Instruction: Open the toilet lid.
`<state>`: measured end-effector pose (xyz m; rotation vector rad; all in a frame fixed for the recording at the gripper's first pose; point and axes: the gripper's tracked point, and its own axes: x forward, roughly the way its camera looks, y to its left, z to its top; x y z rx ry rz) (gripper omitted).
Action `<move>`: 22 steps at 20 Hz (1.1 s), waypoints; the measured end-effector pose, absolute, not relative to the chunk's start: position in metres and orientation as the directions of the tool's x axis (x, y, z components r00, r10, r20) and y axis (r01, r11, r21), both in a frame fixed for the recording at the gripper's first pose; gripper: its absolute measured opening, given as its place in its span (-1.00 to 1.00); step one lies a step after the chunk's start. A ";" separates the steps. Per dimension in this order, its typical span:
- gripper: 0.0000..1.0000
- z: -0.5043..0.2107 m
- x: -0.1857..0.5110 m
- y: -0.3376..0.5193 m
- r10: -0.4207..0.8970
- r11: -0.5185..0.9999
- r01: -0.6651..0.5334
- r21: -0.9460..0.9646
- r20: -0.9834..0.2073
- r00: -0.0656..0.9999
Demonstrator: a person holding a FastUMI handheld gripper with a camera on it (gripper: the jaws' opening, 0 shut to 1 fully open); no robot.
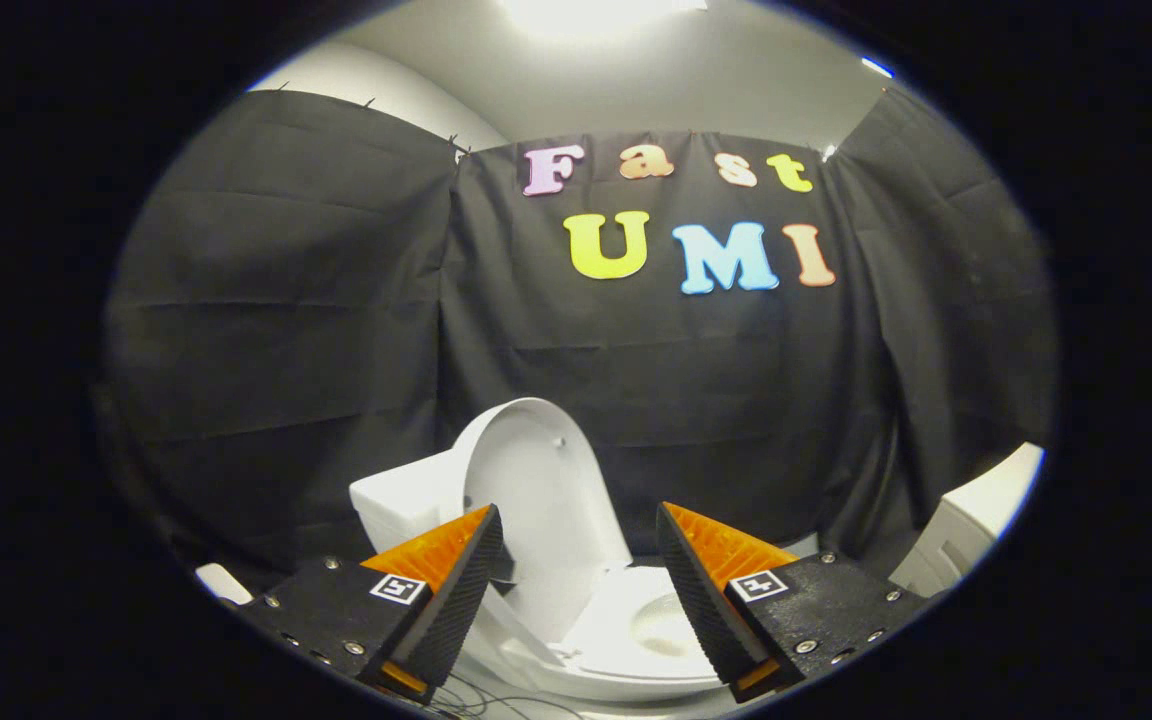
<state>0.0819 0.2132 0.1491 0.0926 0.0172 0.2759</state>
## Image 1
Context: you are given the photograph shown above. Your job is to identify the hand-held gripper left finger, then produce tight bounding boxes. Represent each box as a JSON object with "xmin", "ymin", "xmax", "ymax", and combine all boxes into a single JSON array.
[{"xmin": 236, "ymin": 503, "xmax": 505, "ymax": 704}]

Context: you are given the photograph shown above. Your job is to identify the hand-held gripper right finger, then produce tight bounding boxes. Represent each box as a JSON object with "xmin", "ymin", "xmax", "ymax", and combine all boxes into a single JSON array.
[{"xmin": 656, "ymin": 501, "xmax": 937, "ymax": 704}]

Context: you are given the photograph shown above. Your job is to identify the white toilet lid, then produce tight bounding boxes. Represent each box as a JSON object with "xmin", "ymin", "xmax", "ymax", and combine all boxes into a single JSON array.
[{"xmin": 463, "ymin": 397, "xmax": 634, "ymax": 643}]

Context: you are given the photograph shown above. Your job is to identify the white ceramic toilet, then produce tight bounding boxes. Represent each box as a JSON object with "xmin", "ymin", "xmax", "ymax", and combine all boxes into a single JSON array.
[{"xmin": 349, "ymin": 450, "xmax": 729, "ymax": 702}]

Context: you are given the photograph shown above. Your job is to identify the black backdrop cloth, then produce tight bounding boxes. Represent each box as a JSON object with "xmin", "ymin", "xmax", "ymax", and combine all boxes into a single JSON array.
[{"xmin": 96, "ymin": 88, "xmax": 1059, "ymax": 593}]

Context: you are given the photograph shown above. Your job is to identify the white drawer cabinet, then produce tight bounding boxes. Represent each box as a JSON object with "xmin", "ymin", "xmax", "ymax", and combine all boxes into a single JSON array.
[{"xmin": 888, "ymin": 442, "xmax": 1045, "ymax": 599}]

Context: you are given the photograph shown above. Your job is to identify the thin black floor cables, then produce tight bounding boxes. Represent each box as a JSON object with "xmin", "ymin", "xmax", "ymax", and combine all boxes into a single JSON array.
[{"xmin": 431, "ymin": 672, "xmax": 587, "ymax": 720}]

